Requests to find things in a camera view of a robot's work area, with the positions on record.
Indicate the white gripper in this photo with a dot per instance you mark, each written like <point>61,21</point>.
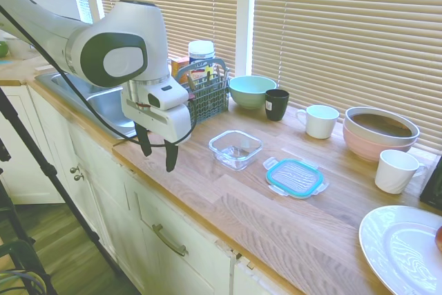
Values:
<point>162,120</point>

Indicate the clear lid with teal rim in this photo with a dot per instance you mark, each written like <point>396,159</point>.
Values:
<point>293,177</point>

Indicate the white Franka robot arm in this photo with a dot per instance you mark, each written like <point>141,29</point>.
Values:
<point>41,29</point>

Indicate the clear glass food container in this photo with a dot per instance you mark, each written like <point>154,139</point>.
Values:
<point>235,151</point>

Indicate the grey plastic cutlery basket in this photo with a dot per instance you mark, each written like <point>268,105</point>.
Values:
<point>207,105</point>

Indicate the stainless steel sink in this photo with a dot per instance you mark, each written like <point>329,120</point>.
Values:
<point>103,101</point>

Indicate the metal cutlery piece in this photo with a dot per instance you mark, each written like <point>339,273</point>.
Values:
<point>209,76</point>
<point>190,82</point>
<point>220,69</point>

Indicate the white kitchen cabinet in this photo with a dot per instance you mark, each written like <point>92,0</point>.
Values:
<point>114,212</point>

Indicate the round metal cabinet knob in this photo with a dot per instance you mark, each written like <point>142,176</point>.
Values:
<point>79,177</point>
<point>73,170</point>

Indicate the small orange box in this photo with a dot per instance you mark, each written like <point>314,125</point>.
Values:
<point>180,66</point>

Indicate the white wipes canister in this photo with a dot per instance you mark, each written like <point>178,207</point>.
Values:
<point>201,53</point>

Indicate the mint green bowl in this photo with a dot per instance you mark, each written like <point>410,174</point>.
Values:
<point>252,98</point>

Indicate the black cup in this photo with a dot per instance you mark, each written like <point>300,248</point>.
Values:
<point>276,108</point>

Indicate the white mug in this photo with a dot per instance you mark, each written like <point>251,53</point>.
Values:
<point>321,124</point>
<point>393,174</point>

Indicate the green round object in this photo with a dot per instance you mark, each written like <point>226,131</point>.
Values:
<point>2,49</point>

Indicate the pink bowl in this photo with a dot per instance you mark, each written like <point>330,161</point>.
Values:
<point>366,150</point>

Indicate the wide beige window blind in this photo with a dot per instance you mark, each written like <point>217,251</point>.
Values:
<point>345,32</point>

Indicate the white plate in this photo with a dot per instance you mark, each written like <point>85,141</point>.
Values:
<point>397,250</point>

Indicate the small black countertop appliance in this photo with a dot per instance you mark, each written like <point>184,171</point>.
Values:
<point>433,188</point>

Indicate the red apple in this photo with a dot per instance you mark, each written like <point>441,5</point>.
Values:
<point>439,238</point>

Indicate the black camera tripod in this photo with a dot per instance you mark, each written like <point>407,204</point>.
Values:
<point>20,124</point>

